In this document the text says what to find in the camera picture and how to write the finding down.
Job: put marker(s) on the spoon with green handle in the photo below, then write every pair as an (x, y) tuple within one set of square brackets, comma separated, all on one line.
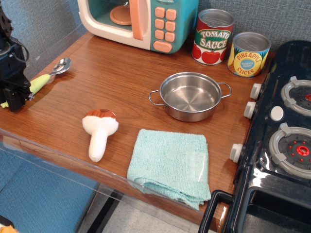
[(37, 83)]

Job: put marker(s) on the black table leg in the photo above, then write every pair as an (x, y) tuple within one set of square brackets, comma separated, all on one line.
[(105, 213)]

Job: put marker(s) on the black toy stove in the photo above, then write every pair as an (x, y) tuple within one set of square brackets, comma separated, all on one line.
[(273, 179)]

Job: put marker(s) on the clear acrylic barrier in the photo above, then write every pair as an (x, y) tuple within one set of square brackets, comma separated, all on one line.
[(103, 75)]

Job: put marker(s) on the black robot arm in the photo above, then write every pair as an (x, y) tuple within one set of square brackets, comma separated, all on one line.
[(5, 27)]

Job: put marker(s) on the pineapple slices can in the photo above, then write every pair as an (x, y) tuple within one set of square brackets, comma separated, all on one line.
[(248, 54)]

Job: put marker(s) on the toy microwave oven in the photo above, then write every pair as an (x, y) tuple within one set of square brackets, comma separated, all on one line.
[(156, 25)]

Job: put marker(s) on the plush mushroom toy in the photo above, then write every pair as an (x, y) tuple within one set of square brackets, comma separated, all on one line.
[(99, 124)]

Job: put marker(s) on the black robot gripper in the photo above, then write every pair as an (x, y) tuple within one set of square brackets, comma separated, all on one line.
[(14, 86)]

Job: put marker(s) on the small steel pot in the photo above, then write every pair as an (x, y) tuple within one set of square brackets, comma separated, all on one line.
[(190, 96)]

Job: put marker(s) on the light blue folded towel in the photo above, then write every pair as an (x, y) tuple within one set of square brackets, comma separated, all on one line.
[(171, 164)]

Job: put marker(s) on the tomato sauce can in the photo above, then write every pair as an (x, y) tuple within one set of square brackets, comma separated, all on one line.
[(213, 32)]

